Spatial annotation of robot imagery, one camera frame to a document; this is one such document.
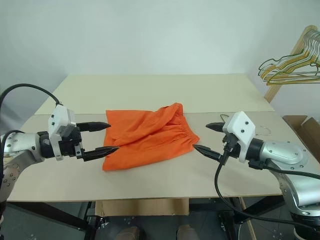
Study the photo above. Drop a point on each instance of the open brown cardboard box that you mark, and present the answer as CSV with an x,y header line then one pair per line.
x,y
307,130

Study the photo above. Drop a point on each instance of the orange shorts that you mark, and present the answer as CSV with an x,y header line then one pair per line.
x,y
150,140

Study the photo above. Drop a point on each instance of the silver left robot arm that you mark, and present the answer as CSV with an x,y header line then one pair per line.
x,y
22,142

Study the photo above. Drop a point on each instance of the black metal table frame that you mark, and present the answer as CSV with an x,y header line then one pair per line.
x,y
62,218

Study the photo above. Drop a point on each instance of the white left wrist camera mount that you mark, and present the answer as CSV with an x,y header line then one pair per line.
x,y
58,117

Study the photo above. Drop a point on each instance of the light wooden slat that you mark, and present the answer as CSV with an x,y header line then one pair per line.
x,y
248,217

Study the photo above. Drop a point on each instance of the wooden clothes rack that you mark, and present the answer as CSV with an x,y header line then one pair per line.
x,y
287,67

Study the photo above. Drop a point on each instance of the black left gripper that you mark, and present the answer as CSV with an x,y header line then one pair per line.
x,y
68,147

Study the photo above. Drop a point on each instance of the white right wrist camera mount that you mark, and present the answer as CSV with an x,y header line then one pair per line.
x,y
240,125

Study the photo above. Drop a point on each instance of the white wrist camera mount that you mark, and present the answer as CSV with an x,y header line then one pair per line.
x,y
58,117
240,125

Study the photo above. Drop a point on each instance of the dark brown rounded shape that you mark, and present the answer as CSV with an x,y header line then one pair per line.
x,y
131,233
187,233

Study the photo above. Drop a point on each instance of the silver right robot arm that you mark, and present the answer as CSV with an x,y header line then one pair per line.
x,y
282,152

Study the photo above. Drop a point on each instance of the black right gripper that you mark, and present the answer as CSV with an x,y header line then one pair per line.
x,y
232,145

